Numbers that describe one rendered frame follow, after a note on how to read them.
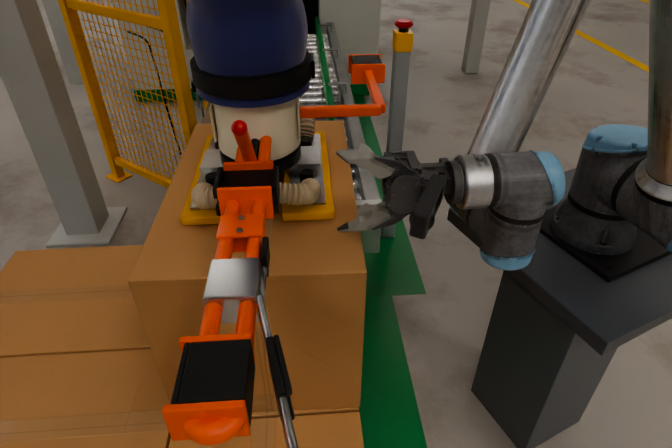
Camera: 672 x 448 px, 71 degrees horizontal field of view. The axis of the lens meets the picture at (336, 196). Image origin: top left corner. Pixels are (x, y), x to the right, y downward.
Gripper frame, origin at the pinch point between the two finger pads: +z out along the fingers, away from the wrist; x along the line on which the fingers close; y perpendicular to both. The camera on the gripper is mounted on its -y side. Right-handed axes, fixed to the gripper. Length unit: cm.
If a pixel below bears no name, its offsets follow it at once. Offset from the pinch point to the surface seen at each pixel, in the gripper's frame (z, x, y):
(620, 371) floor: -106, -109, 36
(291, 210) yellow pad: 7.8, -10.7, 11.5
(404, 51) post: -36, -15, 118
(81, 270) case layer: 72, -53, 45
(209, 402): 14.3, 2.8, -36.0
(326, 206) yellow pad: 1.0, -10.8, 12.3
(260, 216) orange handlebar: 11.4, 1.8, -6.8
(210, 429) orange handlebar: 14.2, 1.3, -37.7
